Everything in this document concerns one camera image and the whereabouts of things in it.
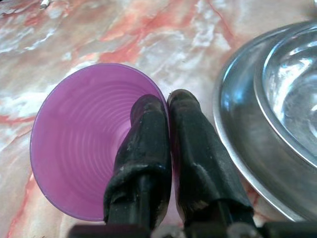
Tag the small white object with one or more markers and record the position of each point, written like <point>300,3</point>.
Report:
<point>45,4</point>

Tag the steel plate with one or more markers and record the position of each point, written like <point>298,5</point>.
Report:
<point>242,138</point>

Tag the steel bowl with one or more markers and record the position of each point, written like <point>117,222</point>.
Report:
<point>289,89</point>

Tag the purple plastic cup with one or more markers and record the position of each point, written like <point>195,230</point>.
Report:
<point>81,141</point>

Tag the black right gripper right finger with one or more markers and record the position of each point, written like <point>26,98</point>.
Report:
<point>198,158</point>

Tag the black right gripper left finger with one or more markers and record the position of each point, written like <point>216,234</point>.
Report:
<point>144,153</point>

